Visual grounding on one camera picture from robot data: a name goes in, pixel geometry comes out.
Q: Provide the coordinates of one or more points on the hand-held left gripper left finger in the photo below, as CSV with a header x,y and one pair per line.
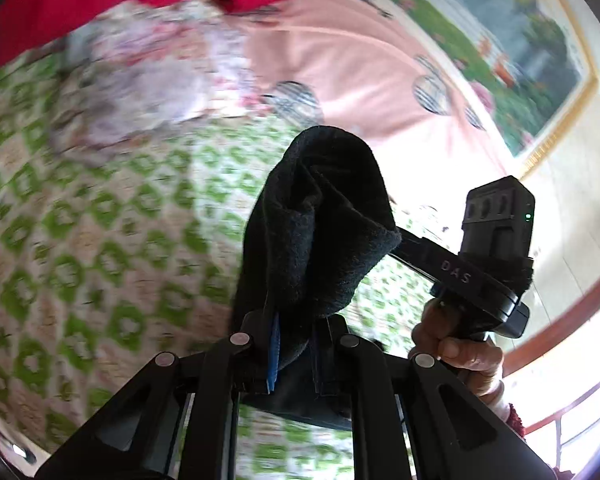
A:
x,y
273,355

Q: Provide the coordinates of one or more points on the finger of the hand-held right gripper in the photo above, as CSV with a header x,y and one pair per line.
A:
x,y
414,252

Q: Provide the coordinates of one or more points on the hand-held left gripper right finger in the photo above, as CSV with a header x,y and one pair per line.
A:
x,y
330,360

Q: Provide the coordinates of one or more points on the black pants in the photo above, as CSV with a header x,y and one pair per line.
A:
x,y
320,220

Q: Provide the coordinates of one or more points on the person's right forearm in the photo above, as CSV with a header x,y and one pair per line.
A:
x,y
505,410

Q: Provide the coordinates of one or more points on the person's right hand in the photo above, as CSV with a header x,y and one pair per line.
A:
x,y
460,352

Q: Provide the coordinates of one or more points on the pink quilt with plaid hearts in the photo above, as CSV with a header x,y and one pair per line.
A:
x,y
360,60

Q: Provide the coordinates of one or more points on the green checked bed sheet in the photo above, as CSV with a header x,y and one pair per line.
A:
x,y
105,240

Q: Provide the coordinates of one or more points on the white floral garment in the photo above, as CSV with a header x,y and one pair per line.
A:
x,y
145,75

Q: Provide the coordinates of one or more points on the red-brown window frame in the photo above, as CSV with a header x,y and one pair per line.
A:
x,y
570,322

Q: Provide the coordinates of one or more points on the gold framed wall poster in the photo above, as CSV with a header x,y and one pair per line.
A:
x,y
505,20

